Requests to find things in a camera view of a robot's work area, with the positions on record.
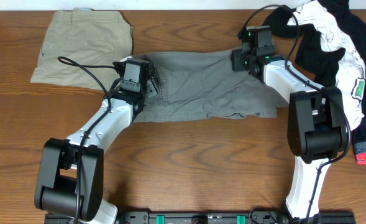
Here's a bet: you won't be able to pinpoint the grey shorts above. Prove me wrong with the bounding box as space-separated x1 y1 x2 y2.
135 50 288 123

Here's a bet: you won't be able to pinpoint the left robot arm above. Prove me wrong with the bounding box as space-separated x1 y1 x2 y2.
34 58 158 223

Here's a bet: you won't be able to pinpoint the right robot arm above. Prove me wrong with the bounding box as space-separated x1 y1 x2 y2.
231 47 350 223

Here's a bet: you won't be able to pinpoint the black garment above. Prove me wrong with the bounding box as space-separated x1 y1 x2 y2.
264 1 366 145

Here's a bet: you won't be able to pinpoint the folded khaki shorts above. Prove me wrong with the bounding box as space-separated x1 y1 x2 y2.
30 9 133 90

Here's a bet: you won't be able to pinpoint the white shirt with green logo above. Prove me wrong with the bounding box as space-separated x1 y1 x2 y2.
287 1 365 130

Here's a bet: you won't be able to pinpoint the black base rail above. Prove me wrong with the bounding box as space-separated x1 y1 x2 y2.
44 205 356 224

